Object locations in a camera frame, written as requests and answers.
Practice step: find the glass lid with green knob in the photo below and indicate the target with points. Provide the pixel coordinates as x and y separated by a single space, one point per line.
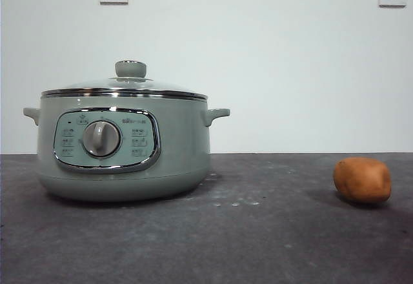
130 69

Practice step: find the brown potato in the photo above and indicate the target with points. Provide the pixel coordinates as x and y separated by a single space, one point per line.
361 180

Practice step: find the pale green electric cooking pot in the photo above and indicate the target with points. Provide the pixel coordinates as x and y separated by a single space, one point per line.
180 142

